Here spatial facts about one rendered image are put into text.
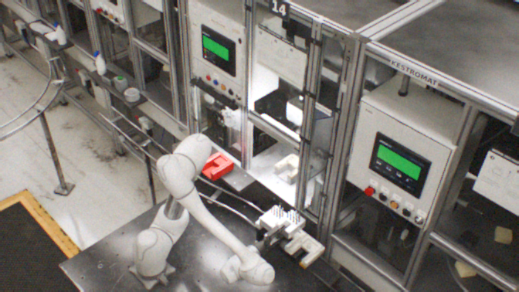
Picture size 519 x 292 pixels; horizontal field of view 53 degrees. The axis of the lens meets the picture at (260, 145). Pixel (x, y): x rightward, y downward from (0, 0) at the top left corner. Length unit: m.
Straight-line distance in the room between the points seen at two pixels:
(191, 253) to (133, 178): 1.56
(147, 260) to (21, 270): 1.44
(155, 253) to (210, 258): 0.36
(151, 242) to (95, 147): 2.18
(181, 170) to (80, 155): 2.50
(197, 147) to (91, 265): 1.01
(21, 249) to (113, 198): 0.74
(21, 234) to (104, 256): 1.28
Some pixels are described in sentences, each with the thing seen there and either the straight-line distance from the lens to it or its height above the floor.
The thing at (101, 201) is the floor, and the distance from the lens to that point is 4.26.
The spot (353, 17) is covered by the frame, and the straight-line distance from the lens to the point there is 2.27.
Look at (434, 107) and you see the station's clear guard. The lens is 2.01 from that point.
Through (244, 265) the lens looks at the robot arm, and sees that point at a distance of 2.37.
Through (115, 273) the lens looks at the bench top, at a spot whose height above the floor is 0.68.
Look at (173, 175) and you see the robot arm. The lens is 2.25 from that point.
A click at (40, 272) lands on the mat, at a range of 3.93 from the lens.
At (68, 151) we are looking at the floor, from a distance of 4.76.
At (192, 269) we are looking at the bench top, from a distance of 2.90.
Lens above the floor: 3.03
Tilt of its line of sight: 41 degrees down
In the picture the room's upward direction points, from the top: 2 degrees clockwise
